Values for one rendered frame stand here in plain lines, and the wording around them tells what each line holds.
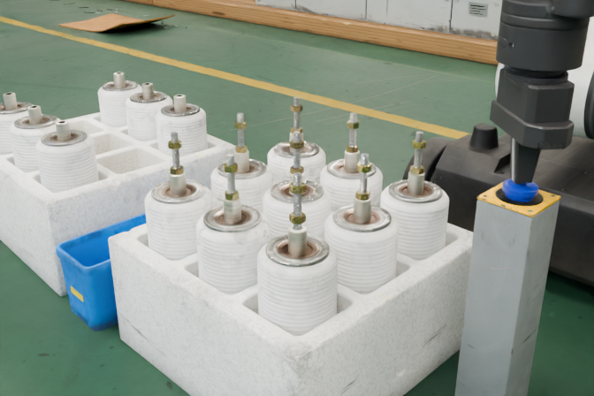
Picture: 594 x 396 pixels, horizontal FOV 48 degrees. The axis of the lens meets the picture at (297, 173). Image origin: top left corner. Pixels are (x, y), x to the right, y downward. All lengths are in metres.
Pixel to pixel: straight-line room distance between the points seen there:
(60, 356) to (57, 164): 0.31
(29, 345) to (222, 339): 0.39
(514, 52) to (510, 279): 0.26
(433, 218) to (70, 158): 0.61
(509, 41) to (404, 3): 2.39
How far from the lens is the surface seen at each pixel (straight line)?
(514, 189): 0.80
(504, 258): 0.82
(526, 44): 0.72
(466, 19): 2.96
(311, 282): 0.76
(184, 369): 0.96
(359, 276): 0.86
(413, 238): 0.94
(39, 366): 1.09
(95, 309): 1.11
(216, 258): 0.85
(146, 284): 0.95
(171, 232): 0.93
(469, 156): 1.24
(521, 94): 0.75
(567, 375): 1.08
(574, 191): 1.18
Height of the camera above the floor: 0.64
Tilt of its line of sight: 23 degrees down
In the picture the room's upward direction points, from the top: straight up
